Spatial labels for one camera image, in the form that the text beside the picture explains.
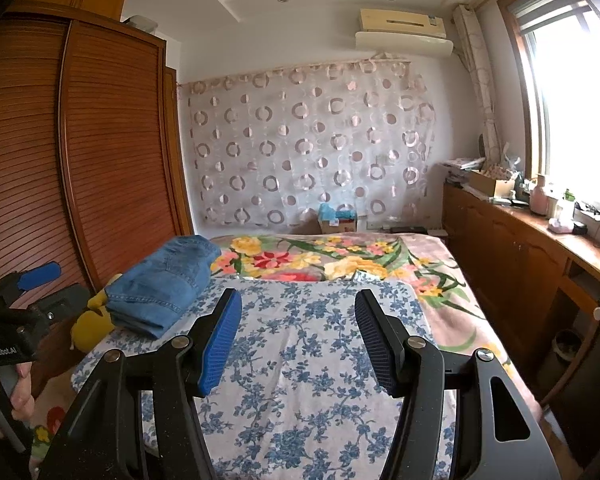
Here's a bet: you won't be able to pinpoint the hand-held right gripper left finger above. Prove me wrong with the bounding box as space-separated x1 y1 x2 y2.
37 287 243 480

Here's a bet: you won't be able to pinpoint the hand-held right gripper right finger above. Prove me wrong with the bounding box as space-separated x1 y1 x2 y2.
354 288 561 480

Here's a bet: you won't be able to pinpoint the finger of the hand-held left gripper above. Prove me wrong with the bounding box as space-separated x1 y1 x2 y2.
0 261 62 301
30 284 92 327

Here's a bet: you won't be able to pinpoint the blue denim pants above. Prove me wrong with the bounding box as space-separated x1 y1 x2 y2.
104 235 222 340

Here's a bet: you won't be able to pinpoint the person's left hand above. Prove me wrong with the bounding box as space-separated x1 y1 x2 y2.
0 360 36 439

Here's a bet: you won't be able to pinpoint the yellow plush toy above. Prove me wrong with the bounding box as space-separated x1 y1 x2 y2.
71 274 126 353

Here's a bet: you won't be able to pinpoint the blue floral sheet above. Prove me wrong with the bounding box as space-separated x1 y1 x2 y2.
71 277 461 480

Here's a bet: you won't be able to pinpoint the pink floral blanket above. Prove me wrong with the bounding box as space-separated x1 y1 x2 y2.
30 232 546 461

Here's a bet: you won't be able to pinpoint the cardboard box with blue contents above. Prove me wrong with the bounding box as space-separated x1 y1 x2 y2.
317 203 358 233

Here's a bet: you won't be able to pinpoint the wooden slatted wardrobe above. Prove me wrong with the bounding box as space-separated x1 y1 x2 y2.
0 2 196 396

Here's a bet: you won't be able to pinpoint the wooden cabinet counter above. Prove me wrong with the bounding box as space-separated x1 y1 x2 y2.
442 182 600 406

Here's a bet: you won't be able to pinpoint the trash bin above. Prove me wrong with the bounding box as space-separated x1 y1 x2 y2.
550 329 583 386

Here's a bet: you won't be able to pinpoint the open cardboard box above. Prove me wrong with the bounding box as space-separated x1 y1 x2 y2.
467 167 516 198

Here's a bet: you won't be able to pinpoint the stack of papers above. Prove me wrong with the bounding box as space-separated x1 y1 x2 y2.
437 157 486 183

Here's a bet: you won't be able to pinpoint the pink thermos jug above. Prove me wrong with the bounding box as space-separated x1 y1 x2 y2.
529 174 551 218

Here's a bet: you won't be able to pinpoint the grey box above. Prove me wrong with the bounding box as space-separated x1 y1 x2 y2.
122 15 158 32

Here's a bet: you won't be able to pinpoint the patterned window curtain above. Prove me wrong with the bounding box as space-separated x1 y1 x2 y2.
452 5 503 161

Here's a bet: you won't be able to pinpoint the window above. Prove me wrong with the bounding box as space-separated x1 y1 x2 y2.
497 0 600 221

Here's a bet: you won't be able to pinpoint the beige air conditioner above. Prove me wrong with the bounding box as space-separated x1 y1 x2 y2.
358 8 447 40

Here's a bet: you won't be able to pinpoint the circle-patterned wall curtain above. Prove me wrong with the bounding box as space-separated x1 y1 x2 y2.
177 59 438 227

